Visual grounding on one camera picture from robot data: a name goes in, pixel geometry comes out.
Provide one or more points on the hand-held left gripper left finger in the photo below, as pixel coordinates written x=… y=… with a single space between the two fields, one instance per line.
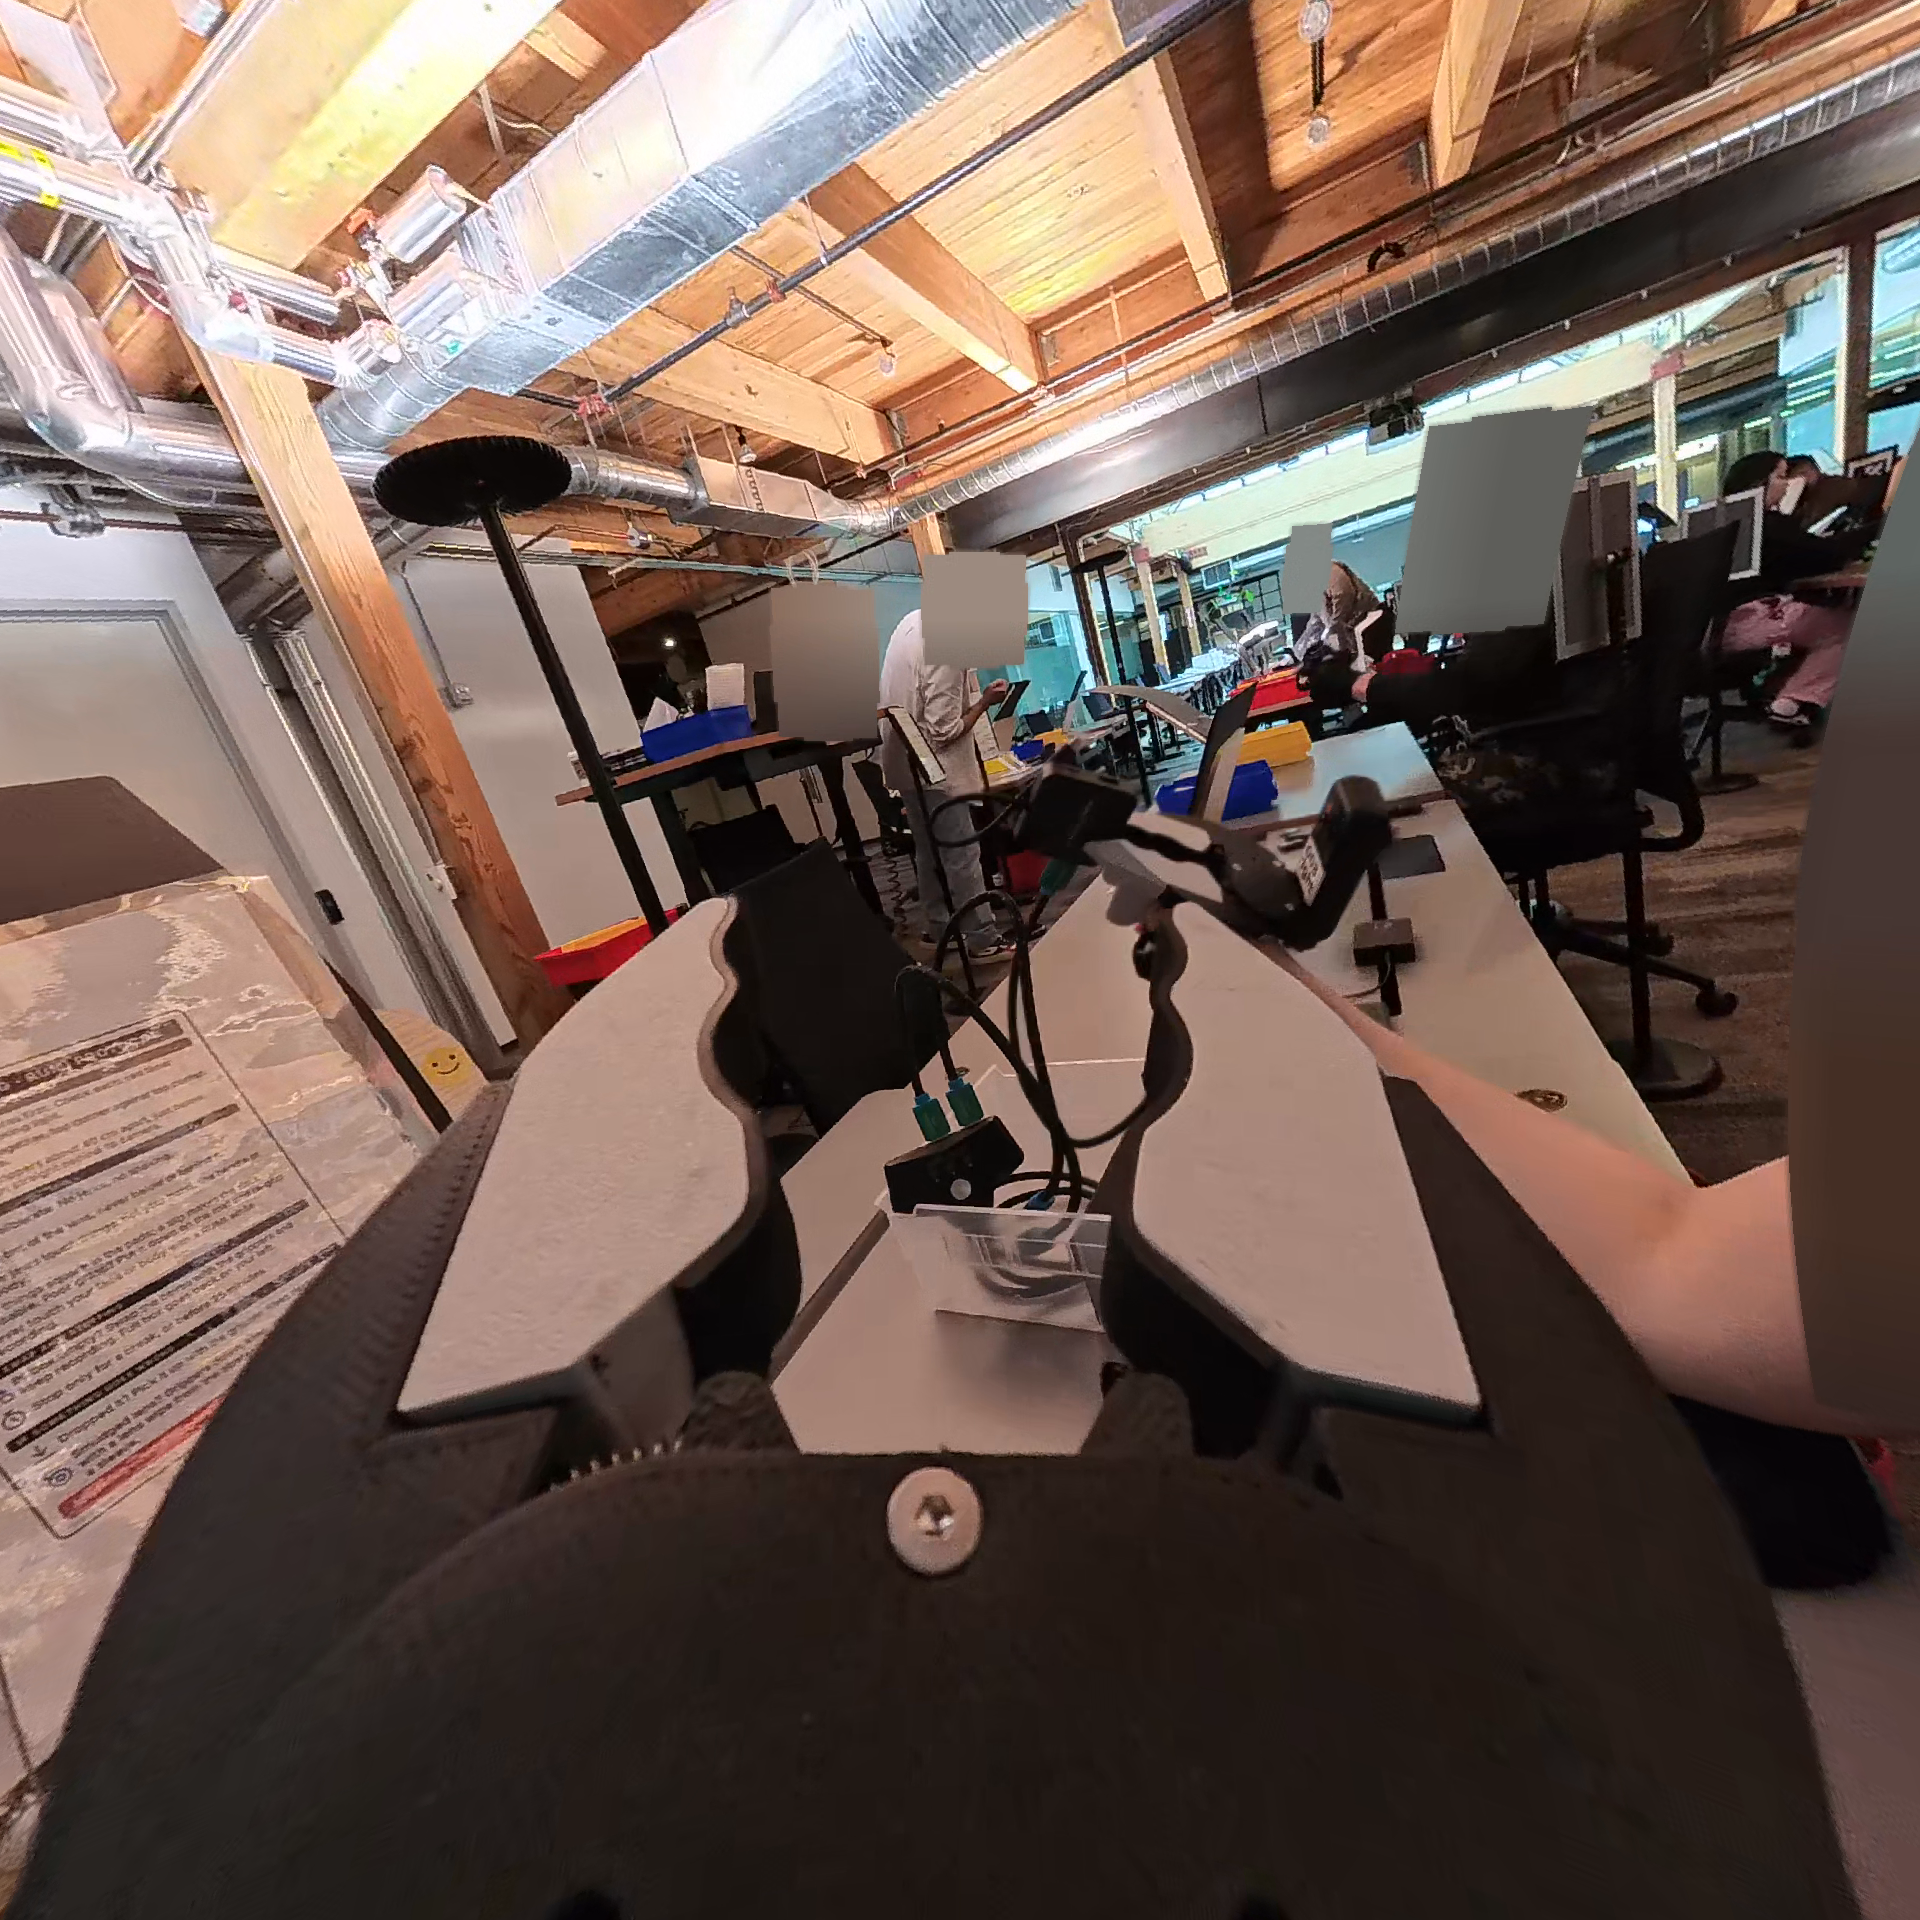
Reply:
x=600 y=1141

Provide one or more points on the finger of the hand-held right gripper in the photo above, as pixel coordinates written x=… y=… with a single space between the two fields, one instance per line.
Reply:
x=1200 y=839
x=1149 y=901

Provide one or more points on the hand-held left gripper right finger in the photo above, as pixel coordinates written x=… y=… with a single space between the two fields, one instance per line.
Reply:
x=1306 y=1200

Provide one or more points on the clear plastic bin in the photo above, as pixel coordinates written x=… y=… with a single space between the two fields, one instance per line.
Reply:
x=1004 y=1275

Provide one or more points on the black hdmi switch box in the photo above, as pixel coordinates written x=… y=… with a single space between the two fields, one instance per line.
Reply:
x=955 y=1171

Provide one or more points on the person's right forearm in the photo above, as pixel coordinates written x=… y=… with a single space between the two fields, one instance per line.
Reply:
x=1651 y=1243

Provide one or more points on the blue plastic bin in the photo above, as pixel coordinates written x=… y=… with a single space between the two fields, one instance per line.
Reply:
x=1238 y=791
x=699 y=739

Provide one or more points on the black desk mat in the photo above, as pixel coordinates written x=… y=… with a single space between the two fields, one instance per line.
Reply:
x=1411 y=858

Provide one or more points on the yellow plastic bin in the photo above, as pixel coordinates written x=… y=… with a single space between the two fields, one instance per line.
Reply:
x=1284 y=743

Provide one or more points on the red plastic bin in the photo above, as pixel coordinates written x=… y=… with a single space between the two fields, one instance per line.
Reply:
x=592 y=954

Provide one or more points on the black office chair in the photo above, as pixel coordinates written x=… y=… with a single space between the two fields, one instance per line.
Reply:
x=1546 y=780
x=840 y=991

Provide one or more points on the wooden standing desk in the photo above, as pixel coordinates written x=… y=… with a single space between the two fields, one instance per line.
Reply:
x=675 y=761

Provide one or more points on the grey board with checkered edge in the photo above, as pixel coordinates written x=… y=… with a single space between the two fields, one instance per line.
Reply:
x=1598 y=556

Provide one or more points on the laminated instruction sign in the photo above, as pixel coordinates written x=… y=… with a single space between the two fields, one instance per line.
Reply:
x=149 y=1171

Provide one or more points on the white framed door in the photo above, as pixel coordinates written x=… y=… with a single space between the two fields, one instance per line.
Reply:
x=91 y=704

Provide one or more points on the black floor lamp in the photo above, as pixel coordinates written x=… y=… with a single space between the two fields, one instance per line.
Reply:
x=464 y=482

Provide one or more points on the silver insulated pipes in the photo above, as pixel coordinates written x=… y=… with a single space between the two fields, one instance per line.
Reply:
x=91 y=404

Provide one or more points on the wooden post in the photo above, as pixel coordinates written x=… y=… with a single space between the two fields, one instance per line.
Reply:
x=375 y=674

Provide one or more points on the silver rectangular air duct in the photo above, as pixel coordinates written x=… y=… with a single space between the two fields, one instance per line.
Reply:
x=675 y=181

